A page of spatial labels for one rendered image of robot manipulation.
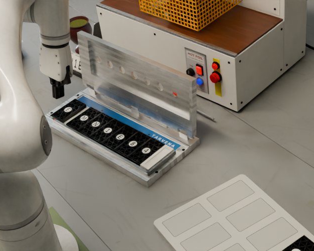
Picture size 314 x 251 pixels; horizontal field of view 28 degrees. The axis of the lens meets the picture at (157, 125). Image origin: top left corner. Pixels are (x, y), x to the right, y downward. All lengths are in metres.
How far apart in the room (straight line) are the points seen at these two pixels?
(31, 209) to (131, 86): 0.67
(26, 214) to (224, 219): 0.50
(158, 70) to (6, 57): 0.60
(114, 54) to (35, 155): 0.75
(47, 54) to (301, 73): 0.76
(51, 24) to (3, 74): 0.61
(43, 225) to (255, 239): 0.49
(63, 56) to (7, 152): 0.72
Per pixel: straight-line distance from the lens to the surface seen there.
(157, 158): 1.63
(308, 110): 1.80
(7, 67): 1.13
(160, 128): 1.73
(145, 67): 1.69
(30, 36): 2.33
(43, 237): 1.27
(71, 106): 1.86
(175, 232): 1.47
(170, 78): 1.63
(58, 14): 1.71
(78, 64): 2.04
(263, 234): 1.46
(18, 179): 1.19
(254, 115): 1.79
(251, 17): 1.85
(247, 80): 1.77
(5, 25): 1.19
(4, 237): 1.24
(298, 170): 1.62
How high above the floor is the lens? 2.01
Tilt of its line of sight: 39 degrees down
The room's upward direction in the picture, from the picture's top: 9 degrees counter-clockwise
